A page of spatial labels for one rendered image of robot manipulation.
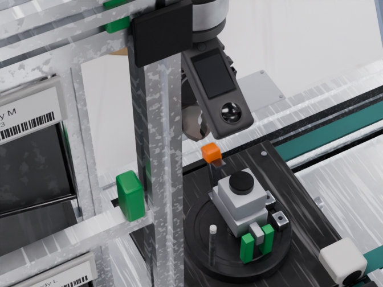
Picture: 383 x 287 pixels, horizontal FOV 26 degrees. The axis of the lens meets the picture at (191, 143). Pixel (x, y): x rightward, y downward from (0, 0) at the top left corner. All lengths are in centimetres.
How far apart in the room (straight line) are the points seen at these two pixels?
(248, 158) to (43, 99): 79
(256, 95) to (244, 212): 30
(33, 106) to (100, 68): 104
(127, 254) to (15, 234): 33
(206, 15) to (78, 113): 25
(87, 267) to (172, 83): 15
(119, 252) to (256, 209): 20
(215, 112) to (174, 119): 46
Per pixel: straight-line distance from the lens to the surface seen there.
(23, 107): 39
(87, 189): 77
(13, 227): 79
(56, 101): 40
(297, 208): 112
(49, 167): 52
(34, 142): 51
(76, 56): 39
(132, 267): 108
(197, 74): 92
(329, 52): 147
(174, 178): 49
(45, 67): 38
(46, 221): 79
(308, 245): 109
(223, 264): 105
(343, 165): 124
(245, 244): 101
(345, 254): 107
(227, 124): 91
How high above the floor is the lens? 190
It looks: 52 degrees down
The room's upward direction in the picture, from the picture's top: straight up
